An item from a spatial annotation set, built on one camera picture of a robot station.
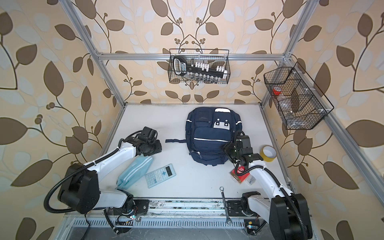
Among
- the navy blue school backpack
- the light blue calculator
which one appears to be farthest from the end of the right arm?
the light blue calculator

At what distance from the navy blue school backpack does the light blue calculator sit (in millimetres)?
149

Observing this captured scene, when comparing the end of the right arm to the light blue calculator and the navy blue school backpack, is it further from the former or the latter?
the light blue calculator

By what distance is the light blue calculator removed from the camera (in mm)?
836

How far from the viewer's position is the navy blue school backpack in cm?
88
